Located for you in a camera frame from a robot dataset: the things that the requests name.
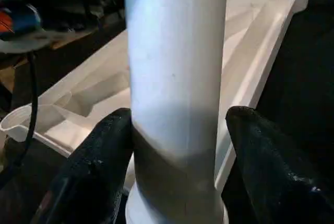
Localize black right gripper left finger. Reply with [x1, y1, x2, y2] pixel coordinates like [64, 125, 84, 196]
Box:
[31, 107, 135, 224]

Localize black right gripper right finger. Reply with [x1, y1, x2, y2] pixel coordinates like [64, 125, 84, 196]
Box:
[225, 105, 334, 224]

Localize white plastic table top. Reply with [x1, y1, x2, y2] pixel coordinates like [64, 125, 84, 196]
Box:
[0, 0, 313, 191]

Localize white plastic table leg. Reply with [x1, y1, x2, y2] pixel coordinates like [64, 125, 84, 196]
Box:
[124, 0, 230, 224]

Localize black plastic mat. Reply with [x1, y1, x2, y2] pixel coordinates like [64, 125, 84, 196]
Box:
[0, 0, 334, 224]

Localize black left camera cable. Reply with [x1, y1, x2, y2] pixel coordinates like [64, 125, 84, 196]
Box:
[6, 51, 39, 175]

